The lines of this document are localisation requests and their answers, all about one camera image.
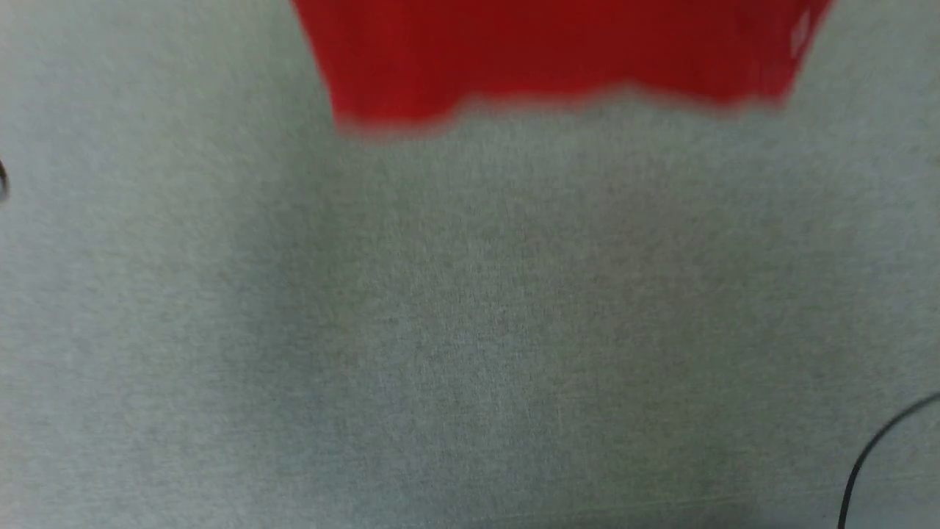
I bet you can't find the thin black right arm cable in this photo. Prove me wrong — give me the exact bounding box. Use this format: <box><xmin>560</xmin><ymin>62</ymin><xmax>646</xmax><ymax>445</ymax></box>
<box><xmin>837</xmin><ymin>392</ymin><xmax>940</xmax><ymax>529</ymax></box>

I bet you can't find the red and white shirt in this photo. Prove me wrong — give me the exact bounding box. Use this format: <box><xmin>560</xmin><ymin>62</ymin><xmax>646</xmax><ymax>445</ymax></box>
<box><xmin>292</xmin><ymin>0</ymin><xmax>835</xmax><ymax>140</ymax></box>

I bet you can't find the grey fabric sofa seat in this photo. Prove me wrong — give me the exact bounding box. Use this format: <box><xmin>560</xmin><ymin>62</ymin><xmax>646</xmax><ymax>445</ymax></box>
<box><xmin>0</xmin><ymin>0</ymin><xmax>940</xmax><ymax>529</ymax></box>

